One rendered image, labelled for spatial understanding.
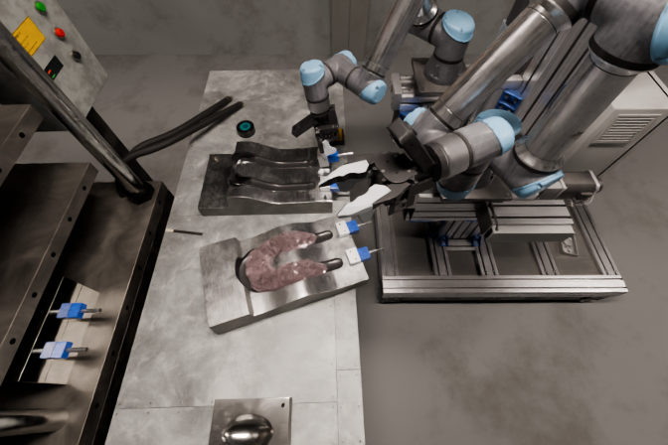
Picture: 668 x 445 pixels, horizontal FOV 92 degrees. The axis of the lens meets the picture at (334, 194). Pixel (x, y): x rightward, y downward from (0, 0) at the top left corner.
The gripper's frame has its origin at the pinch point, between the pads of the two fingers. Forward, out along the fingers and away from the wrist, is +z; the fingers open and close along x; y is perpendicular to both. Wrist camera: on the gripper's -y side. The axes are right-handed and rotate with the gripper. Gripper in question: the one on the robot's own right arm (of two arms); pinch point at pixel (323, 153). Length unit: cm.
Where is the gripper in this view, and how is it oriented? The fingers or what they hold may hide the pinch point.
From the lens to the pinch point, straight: 124.1
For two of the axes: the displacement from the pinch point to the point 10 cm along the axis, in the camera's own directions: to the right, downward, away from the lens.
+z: 1.4, 6.4, 7.5
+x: -0.2, -7.6, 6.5
